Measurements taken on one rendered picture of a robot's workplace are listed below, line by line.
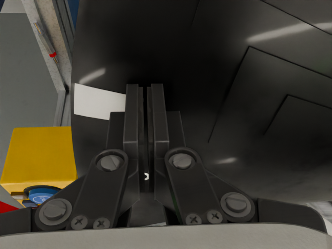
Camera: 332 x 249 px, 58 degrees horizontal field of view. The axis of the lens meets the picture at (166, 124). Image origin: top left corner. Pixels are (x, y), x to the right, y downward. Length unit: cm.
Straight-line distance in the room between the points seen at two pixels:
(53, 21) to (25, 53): 87
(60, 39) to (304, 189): 41
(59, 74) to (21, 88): 67
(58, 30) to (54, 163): 20
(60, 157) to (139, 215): 24
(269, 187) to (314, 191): 3
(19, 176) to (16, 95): 78
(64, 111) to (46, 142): 13
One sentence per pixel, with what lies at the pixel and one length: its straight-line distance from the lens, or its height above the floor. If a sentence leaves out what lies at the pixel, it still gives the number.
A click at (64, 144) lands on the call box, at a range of 45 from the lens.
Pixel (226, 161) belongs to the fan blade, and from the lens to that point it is 17.
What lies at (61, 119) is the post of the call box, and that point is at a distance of 56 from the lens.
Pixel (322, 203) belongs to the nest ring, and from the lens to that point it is 42.
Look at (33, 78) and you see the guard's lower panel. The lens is 124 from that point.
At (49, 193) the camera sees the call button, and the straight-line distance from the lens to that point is 44.
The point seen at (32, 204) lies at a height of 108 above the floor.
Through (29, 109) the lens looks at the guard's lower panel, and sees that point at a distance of 115.
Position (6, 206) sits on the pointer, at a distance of 18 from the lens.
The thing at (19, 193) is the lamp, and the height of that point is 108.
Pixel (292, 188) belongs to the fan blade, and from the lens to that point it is 21.
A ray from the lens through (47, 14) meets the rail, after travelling 48.
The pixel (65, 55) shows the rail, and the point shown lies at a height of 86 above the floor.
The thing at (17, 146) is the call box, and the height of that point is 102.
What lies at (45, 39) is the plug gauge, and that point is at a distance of 50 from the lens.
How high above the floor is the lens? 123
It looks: 33 degrees down
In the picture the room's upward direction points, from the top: 176 degrees clockwise
